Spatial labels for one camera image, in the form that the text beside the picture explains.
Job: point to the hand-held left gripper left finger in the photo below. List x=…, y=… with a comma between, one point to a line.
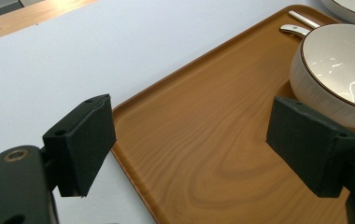
x=85, y=146

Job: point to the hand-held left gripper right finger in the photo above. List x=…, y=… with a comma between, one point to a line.
x=312, y=149

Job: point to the white bowl with dark rim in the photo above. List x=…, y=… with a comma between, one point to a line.
x=337, y=62

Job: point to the brown wooden tray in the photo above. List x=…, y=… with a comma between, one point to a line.
x=203, y=140

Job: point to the white ceramic spoon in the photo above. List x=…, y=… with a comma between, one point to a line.
x=294, y=29

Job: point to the white chopstick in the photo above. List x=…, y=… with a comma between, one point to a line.
x=303, y=19

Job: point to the white plate with dark rim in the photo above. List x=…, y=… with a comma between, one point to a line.
x=353, y=12

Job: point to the white table sheet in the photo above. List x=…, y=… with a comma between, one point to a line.
x=73, y=62

